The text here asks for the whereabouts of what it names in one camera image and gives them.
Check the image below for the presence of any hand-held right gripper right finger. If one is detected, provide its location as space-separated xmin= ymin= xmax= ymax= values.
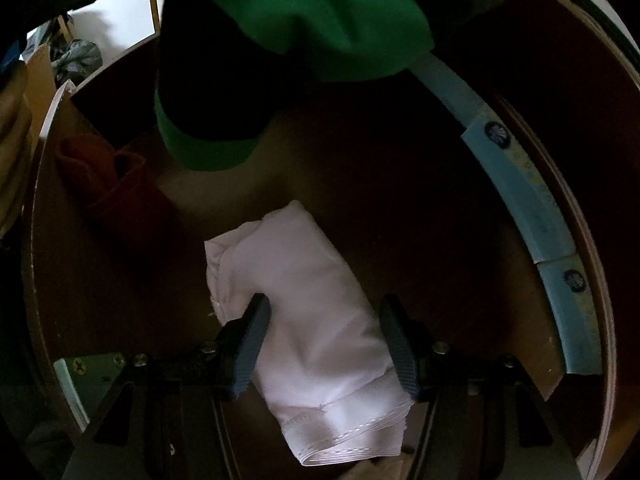
xmin=379 ymin=292 xmax=583 ymax=480

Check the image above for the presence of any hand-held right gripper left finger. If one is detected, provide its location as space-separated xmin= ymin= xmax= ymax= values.
xmin=60 ymin=292 xmax=273 ymax=480

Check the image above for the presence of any green and black underwear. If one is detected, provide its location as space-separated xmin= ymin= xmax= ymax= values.
xmin=152 ymin=0 xmax=281 ymax=173

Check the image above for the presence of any wooden drawer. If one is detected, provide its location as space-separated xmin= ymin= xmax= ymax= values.
xmin=20 ymin=50 xmax=616 ymax=480

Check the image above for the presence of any red underwear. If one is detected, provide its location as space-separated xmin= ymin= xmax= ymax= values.
xmin=55 ymin=135 xmax=181 ymax=241

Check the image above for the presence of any grey crumpled cloth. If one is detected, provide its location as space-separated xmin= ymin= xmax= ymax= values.
xmin=50 ymin=38 xmax=104 ymax=83

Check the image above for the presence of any cardboard piece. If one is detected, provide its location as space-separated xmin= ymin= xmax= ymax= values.
xmin=24 ymin=42 xmax=58 ymax=131

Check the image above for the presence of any brown wooden desk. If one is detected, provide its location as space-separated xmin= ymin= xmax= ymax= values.
xmin=500 ymin=0 xmax=640 ymax=480

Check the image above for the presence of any metal corner bracket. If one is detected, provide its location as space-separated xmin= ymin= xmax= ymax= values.
xmin=62 ymin=351 xmax=151 ymax=386

